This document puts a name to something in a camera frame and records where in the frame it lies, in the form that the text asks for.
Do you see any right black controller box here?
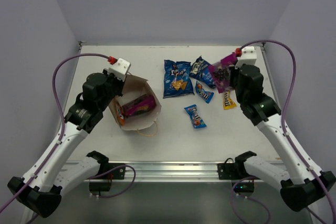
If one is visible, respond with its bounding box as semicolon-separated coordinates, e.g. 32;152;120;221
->
232;182;255;194

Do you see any black controller box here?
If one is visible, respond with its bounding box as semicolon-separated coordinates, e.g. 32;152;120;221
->
89;182;111;195
232;182;255;194

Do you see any purple snack packet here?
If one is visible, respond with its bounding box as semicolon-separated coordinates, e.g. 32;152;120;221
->
208;52;237;93
122;94;156;118

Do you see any brown paper bag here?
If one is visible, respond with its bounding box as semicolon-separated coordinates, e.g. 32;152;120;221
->
109;74;161;136

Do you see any yellow M&M's packet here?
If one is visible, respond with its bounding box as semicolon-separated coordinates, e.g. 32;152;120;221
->
223;91;237;110

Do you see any blue Kettle chips bag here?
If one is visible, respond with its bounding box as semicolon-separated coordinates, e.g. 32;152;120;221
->
189;56;216;89

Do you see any small blue M&M's packet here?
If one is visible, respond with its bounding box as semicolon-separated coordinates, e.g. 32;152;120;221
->
195;81;214;104

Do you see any aluminium front rail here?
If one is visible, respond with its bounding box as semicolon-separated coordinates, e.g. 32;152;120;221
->
60;159;312;183

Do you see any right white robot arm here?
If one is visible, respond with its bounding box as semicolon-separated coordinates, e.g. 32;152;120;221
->
229;64;335;212

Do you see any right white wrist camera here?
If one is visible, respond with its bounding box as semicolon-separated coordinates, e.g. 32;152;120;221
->
235;46;257;69

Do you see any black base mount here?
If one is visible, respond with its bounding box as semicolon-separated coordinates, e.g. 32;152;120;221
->
98;163;125;180
217;159;256;180

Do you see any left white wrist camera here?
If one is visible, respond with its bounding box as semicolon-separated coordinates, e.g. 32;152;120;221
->
107;57;131;82

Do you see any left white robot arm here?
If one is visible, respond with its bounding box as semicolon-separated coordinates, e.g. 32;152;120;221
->
7;70;126;218

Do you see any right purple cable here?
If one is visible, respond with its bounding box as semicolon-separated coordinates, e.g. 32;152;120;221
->
230;39;336;224

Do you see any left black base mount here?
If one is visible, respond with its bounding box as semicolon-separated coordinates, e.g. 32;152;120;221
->
98;163;125;180

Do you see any orange Fox's candy packet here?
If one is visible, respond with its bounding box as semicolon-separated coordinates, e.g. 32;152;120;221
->
115;102;125;125

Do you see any left black controller box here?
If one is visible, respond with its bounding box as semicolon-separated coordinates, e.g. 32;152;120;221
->
89;182;111;195

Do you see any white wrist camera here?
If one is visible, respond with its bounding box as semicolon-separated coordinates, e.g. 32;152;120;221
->
235;46;257;69
107;57;131;82

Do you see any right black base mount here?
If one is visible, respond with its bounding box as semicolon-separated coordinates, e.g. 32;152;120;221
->
217;159;256;180

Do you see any purple cable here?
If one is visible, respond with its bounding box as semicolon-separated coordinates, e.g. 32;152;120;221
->
230;39;336;224
0;53;137;224

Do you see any blue Doritos chips bag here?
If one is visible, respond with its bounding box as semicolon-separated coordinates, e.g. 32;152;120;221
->
163;60;194;99

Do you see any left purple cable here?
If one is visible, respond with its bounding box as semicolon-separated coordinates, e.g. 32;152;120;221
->
0;53;137;224

